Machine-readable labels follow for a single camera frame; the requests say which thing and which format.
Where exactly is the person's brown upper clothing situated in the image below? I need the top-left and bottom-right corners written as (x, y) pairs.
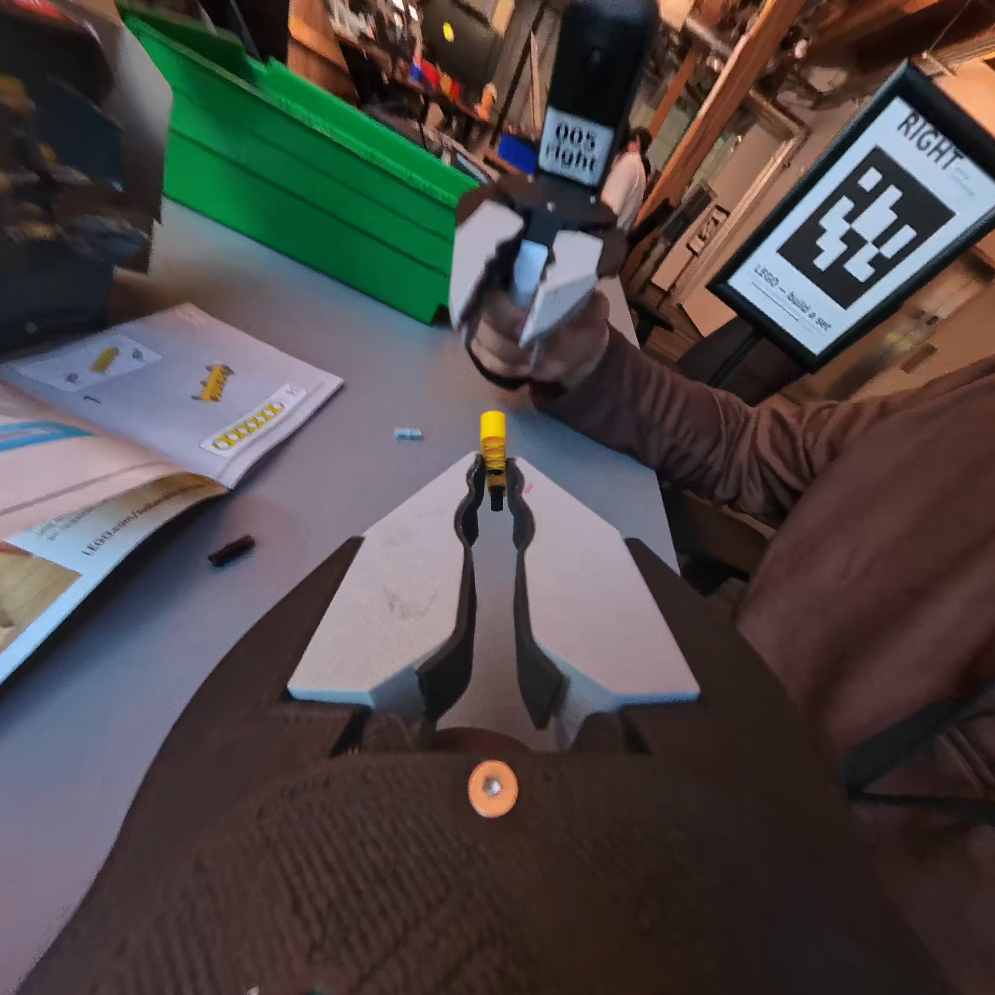
top-left (734, 361), bottom-right (995, 995)

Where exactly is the green plastic bin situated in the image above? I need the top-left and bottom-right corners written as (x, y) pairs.
top-left (123, 6), bottom-right (481, 326)

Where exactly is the yellow lego beam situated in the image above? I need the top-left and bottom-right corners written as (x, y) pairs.
top-left (479, 411), bottom-right (511, 511)

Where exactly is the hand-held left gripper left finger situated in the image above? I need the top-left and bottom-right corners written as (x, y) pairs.
top-left (286, 451), bottom-right (480, 722)

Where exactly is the open lego instruction booklet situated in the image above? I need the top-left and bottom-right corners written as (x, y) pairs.
top-left (0, 302), bottom-right (346, 687)

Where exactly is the framed tag sign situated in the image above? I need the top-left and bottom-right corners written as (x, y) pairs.
top-left (706, 61), bottom-right (995, 390)

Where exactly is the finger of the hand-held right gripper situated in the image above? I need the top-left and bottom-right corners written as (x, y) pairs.
top-left (517, 230), bottom-right (605, 348)
top-left (448, 202), bottom-right (528, 334)

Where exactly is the person's right hand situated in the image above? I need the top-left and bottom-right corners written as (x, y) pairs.
top-left (465, 272), bottom-right (613, 391)

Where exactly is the black lego set box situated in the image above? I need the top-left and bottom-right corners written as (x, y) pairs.
top-left (0, 0), bottom-right (174, 352)

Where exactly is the black strap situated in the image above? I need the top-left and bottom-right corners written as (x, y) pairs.
top-left (842, 688), bottom-right (995, 825)

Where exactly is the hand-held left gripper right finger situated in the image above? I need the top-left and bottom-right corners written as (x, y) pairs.
top-left (507, 457), bottom-right (702, 741)

